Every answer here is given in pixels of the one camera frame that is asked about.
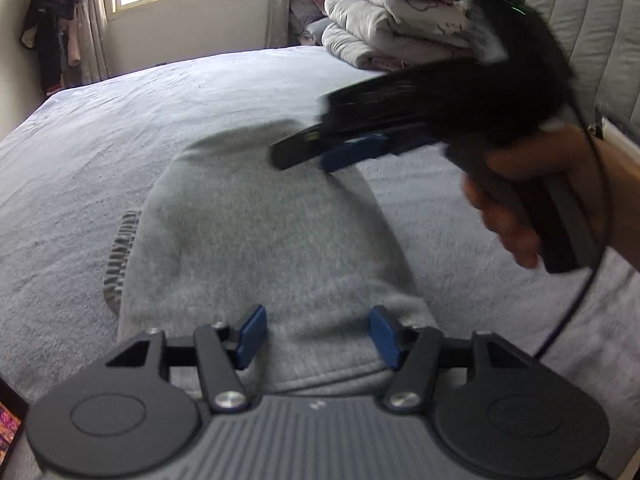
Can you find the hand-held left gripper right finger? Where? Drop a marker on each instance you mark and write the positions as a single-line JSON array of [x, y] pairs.
[[385, 335]]

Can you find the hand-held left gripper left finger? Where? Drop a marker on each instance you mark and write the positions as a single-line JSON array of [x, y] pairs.
[[250, 332]]

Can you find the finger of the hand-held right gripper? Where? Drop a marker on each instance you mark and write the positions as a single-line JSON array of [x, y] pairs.
[[355, 152], [297, 150]]

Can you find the grey sweatpants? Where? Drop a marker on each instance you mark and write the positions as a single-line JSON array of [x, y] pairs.
[[260, 240]]

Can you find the person's right forearm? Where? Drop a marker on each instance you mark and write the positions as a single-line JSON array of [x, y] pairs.
[[625, 200]]

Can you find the hanging dark clothes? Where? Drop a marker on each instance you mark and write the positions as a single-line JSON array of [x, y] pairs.
[[50, 30]]

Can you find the person's right hand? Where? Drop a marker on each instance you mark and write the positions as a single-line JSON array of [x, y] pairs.
[[505, 205]]

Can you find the white printed quilt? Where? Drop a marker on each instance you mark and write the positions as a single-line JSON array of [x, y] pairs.
[[390, 15]]

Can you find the grey pillow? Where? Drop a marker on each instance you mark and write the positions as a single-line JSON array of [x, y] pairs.
[[305, 22]]

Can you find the grey quilted headboard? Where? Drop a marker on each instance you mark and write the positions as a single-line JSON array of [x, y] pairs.
[[590, 20]]

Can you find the black smartphone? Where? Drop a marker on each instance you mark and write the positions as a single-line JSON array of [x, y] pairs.
[[10, 425]]

